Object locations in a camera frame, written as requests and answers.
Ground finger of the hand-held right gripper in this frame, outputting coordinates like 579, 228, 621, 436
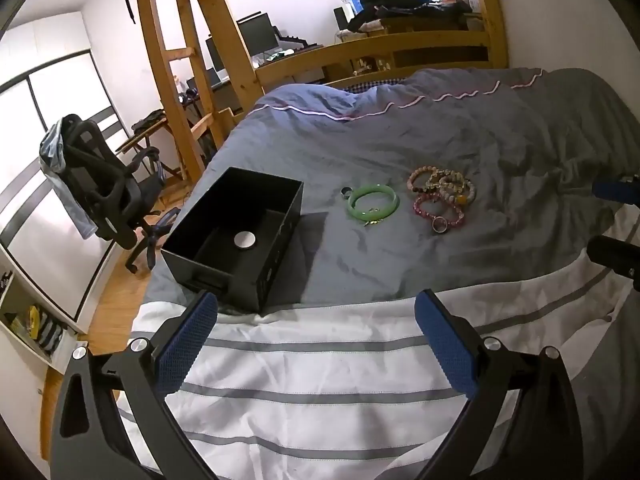
592, 174, 640, 203
587, 235, 640, 291

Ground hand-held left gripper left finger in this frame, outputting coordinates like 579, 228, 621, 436
50, 290, 219, 480

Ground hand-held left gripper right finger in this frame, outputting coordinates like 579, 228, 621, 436
414, 288, 583, 480

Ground red crystal bracelet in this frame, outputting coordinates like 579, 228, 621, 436
413, 195, 465, 229

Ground white bead bracelet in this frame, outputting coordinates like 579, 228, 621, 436
440, 178, 477, 207

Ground black box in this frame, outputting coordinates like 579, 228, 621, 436
160, 166, 305, 312

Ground beige bead bracelet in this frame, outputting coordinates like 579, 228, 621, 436
429, 170, 471, 192

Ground green jade bangle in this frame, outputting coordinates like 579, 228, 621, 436
348, 185, 400, 222

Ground pink bead bracelet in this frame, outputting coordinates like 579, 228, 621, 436
407, 167, 440, 194

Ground white grey-striped sheet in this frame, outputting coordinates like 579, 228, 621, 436
115, 200, 640, 480

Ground striped bag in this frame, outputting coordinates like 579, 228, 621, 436
37, 312, 67, 354

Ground white shelf unit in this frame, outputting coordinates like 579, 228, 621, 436
0, 250, 77, 376

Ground black office chair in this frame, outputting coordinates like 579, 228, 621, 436
59, 115, 182, 275

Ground wooden folding table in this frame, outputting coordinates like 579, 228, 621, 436
116, 110, 169, 172

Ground grey duvet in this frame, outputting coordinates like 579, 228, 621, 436
145, 67, 640, 311

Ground blue-grey garment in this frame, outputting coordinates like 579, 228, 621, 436
39, 119, 97, 240

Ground wooden ladder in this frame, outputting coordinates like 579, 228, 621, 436
132, 0, 221, 182

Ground checkered pillow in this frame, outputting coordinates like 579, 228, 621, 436
345, 75, 407, 94

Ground white sliding wardrobe doors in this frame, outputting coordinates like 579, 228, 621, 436
0, 50, 137, 322

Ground pile of dark clothes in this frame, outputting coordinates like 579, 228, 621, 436
345, 0, 473, 32

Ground black computer monitor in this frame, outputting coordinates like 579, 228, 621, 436
236, 12, 279, 57

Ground wooden bed frame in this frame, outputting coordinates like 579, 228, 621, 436
185, 0, 511, 133

